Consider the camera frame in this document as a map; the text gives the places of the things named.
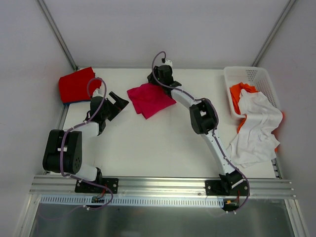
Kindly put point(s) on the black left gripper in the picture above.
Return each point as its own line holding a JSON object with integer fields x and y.
{"x": 112, "y": 108}

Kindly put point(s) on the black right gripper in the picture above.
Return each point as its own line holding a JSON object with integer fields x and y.
{"x": 156, "y": 82}

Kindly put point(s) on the magenta t shirt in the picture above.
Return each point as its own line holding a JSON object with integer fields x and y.
{"x": 149, "y": 99}

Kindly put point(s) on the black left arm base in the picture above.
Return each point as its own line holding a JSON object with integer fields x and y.
{"x": 85, "y": 188}

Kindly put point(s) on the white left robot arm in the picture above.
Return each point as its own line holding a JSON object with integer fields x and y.
{"x": 63, "y": 152}

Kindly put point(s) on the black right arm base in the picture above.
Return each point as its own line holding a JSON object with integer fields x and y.
{"x": 215, "y": 188}

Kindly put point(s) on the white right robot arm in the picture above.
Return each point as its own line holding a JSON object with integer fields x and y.
{"x": 204, "y": 122}

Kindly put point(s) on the folded red t shirt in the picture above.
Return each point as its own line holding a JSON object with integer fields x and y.
{"x": 74, "y": 86}

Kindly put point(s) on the orange t shirt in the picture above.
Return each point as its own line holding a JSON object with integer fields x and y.
{"x": 235, "y": 92}

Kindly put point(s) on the white perforated plastic basket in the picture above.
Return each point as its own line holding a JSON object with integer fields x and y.
{"x": 253, "y": 76}

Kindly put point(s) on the white t shirt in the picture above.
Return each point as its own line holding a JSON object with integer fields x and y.
{"x": 255, "y": 142}

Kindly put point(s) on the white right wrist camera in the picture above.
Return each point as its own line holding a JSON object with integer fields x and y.
{"x": 168, "y": 62}

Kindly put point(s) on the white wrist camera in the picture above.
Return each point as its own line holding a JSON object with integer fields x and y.
{"x": 168, "y": 62}
{"x": 98, "y": 93}

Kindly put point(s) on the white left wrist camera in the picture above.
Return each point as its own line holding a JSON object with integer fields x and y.
{"x": 98, "y": 93}

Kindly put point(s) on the white slotted cable duct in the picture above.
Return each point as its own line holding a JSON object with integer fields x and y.
{"x": 133, "y": 201}

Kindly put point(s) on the aluminium mounting rail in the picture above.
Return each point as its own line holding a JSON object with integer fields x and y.
{"x": 167, "y": 187}

